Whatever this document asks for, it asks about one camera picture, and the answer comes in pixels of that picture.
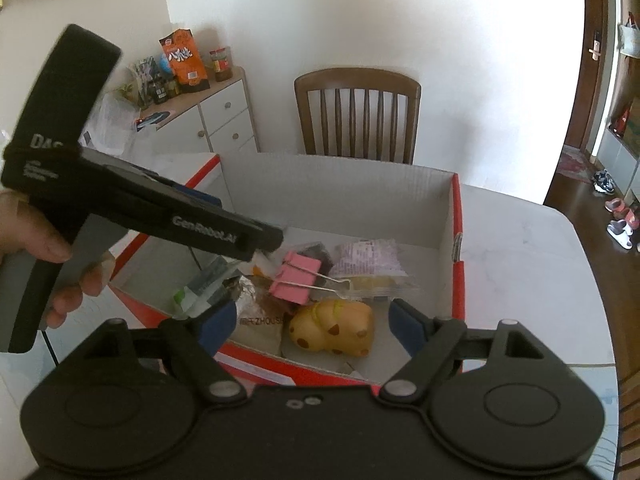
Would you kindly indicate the grey shoe cabinet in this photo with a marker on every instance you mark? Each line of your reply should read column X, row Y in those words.
column 620, row 157

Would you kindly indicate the person's left hand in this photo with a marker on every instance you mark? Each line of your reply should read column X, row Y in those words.
column 40, row 232

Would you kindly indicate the clear green packet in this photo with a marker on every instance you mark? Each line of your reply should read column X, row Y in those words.
column 197, row 287

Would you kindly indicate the white slipper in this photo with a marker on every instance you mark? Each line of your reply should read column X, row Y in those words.
column 620, row 234

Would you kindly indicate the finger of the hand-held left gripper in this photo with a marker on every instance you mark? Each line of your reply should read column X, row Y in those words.
column 267, row 244
column 206, row 198

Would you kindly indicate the small white drawer cabinet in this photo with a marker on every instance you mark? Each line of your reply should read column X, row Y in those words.
column 225, row 110

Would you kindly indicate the clear plastic bags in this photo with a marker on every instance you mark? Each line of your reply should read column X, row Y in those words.
column 107, row 120

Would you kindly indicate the pink doormat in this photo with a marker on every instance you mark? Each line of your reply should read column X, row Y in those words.
column 575, row 167

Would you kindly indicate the red-lidded jar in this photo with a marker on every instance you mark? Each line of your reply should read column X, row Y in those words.
column 220, row 65

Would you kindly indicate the pink binder clip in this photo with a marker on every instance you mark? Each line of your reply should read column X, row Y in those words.
column 295, row 280

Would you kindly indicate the small black device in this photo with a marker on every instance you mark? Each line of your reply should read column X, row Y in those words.
column 150, row 121

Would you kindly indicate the orange snack bag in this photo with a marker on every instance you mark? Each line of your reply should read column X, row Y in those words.
column 185, row 62

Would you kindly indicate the silver foil snack packet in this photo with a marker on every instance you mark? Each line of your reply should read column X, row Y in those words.
column 260, row 332

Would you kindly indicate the brown wooden chair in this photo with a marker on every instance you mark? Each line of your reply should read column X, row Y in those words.
column 357, row 77

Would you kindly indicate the dark sneaker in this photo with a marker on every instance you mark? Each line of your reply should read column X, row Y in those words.
column 604, row 182

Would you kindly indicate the clear bag with bread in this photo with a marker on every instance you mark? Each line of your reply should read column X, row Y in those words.
column 367, row 260

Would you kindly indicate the white tote bag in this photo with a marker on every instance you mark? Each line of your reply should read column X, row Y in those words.
column 630, row 37

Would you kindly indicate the dark wooden door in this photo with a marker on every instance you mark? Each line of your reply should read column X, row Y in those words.
column 580, row 85

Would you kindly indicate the dark glass bottle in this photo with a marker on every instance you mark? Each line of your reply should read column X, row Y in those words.
column 159, row 89

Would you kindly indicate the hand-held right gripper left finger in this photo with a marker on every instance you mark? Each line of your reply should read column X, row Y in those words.
column 217, row 321

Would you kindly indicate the pink slipper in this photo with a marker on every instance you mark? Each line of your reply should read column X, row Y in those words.
column 617, row 206

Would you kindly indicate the painted marble desktop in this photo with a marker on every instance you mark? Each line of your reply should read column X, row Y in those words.
column 525, row 260

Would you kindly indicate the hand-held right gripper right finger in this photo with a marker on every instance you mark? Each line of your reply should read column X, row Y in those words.
column 405, row 327

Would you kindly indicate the yellow plush doll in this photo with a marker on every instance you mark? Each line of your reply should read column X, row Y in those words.
column 330, row 330

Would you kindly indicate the red cardboard box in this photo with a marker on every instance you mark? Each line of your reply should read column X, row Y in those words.
column 350, row 200

